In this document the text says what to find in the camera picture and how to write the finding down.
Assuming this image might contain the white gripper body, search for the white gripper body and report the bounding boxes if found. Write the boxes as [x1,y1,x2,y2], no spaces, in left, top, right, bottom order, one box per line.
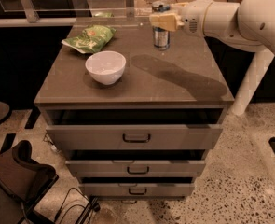
[179,0,213,37]

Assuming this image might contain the blue silver redbull can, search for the blue silver redbull can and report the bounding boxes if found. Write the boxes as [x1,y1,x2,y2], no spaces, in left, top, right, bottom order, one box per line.
[152,0,170,50]

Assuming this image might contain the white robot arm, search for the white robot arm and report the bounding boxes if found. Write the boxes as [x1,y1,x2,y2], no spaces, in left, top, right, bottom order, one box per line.
[149,0,275,56]

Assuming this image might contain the white ceramic bowl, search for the white ceramic bowl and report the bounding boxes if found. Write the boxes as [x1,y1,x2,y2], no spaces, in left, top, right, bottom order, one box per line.
[85,51,126,85]

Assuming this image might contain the green chip bag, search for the green chip bag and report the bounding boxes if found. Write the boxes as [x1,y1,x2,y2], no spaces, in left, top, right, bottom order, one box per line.
[62,25,116,54]

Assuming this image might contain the grey drawer cabinet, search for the grey drawer cabinet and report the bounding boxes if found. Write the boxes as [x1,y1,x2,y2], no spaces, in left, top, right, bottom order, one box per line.
[34,26,234,185]

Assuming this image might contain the top grey drawer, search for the top grey drawer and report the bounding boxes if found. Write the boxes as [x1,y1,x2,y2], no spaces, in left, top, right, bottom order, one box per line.
[47,124,222,150]

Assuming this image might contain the grey drawer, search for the grey drawer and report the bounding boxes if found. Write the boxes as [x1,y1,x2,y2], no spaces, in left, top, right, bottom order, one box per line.
[47,124,222,150]
[79,183,195,199]
[66,160,205,177]

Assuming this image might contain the middle grey drawer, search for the middle grey drawer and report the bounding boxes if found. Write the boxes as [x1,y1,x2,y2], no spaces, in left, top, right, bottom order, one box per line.
[66,160,205,177]

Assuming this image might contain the bottom grey drawer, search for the bottom grey drawer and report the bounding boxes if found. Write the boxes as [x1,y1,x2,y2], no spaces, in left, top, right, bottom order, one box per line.
[79,183,195,199]

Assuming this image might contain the dark brown chair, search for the dark brown chair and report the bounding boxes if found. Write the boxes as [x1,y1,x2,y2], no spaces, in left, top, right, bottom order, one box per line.
[0,140,59,224]

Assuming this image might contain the white pillar post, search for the white pillar post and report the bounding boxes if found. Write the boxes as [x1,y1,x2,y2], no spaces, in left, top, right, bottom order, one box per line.
[230,49,274,116]

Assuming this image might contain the white counter ledge rail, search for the white counter ledge rail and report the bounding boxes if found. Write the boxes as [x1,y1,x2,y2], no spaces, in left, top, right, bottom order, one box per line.
[0,17,150,28]

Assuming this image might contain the black floor cable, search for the black floor cable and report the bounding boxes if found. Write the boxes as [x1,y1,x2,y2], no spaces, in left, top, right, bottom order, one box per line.
[53,187,102,224]

